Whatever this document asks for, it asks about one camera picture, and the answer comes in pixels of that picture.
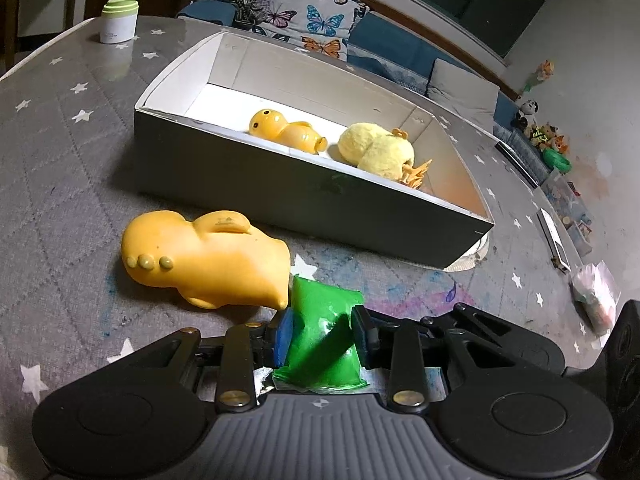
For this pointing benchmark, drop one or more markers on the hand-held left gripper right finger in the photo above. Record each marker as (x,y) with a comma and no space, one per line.
(361,338)

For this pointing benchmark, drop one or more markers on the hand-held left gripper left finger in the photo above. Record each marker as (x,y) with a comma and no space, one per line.
(283,338)

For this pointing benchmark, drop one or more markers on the green plastic packet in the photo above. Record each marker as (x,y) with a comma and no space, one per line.
(320,325)

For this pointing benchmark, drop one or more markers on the large yellow rubber animal toy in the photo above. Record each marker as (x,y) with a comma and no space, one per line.
(215,262)

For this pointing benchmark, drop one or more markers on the white cardboard box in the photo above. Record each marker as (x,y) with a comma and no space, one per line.
(280,195)

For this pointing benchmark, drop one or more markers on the yellow plush chick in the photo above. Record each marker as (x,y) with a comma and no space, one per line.
(375,150)

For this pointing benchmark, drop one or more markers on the small yellow rubber duck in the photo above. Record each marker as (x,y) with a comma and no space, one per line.
(280,129)

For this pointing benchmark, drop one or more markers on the pink plastic bag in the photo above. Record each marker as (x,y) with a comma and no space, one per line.
(597,292)

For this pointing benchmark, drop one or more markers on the white plate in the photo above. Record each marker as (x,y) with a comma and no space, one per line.
(472,259)

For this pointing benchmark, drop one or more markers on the flat white box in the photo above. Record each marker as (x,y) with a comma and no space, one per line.
(554,240)

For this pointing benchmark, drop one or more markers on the clear toy storage box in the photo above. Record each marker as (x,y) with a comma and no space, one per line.
(570,210)

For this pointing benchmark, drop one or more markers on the green toy bowl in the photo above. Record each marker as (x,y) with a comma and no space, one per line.
(557,161)

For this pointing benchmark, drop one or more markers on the orange plush toy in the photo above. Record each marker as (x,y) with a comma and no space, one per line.
(560,143)

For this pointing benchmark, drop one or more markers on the grey star printed tablecloth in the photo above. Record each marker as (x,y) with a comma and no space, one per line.
(65,200)

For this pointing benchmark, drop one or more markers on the grey pillow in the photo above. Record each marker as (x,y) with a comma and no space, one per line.
(462,90)

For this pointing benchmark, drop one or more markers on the brown plush toy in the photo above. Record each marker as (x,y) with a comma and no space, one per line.
(540,135)

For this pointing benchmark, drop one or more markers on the black and white plush dog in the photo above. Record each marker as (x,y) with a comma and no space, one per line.
(527,112)

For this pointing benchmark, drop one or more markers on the butterfly printed cushion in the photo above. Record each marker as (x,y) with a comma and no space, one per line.
(315,17)

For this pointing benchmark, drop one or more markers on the dark striped cloth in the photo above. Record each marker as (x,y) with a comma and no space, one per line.
(235,2)

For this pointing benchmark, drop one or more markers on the white jar with green lid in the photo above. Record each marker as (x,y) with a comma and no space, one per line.
(118,20)

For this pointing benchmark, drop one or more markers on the wooden chair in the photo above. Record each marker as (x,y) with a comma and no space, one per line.
(35,5)

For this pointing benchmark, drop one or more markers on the small orange wall toy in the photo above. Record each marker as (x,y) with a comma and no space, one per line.
(545,70)

